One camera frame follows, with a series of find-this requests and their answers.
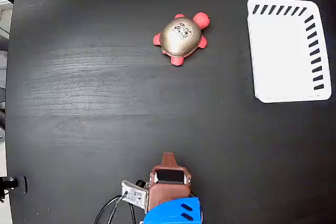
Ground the red white black servo wire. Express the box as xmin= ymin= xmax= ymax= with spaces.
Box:
xmin=129 ymin=202 xmax=137 ymax=224

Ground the red turtle toy gold shell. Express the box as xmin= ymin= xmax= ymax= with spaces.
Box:
xmin=153 ymin=12 xmax=211 ymax=67

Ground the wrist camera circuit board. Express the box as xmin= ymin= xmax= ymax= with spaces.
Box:
xmin=121 ymin=179 xmax=150 ymax=213

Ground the black table clamp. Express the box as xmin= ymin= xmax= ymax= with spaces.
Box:
xmin=0 ymin=175 xmax=28 ymax=195

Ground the white plastic basket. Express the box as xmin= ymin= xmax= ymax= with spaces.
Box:
xmin=246 ymin=0 xmax=332 ymax=104

